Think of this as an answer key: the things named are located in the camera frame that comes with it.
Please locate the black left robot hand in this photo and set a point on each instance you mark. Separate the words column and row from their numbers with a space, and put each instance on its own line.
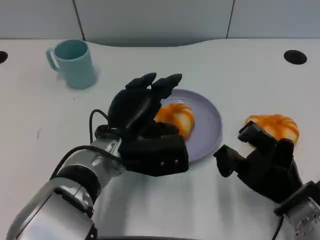
column 135, row 110

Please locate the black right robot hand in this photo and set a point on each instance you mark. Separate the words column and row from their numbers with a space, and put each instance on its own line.
column 270, row 172

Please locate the orange and white bread roll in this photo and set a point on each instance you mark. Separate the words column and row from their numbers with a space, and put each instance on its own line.
column 177, row 117
column 280, row 125

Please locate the pale green mug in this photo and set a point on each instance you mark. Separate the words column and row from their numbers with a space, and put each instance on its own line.
column 75, row 67

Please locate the lilac plate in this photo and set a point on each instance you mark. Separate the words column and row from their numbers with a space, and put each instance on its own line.
column 207, row 125

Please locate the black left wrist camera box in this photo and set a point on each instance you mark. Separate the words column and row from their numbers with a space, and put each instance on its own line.
column 155, row 157

